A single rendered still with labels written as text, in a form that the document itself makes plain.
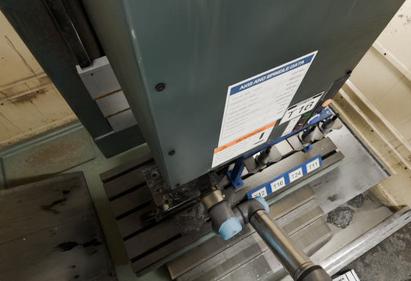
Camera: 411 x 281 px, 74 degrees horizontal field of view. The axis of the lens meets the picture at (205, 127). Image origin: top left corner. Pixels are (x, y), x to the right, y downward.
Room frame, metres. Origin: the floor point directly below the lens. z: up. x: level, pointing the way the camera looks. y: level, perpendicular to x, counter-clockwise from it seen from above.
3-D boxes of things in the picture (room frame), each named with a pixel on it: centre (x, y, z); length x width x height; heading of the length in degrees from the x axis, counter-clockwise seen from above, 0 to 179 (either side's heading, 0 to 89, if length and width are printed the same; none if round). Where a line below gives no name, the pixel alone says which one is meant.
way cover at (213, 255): (0.18, -0.31, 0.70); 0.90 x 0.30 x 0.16; 121
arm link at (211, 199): (0.25, -0.05, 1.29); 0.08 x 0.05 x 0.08; 124
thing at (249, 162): (0.42, -0.20, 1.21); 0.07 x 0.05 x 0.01; 31
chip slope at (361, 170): (0.75, -0.48, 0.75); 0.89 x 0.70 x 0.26; 31
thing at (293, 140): (0.53, -0.38, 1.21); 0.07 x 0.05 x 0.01; 31
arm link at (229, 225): (0.18, -0.09, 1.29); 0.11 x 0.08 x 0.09; 34
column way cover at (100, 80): (0.80, 0.31, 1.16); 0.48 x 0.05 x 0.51; 121
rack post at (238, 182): (0.46, -0.17, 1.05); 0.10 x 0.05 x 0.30; 31
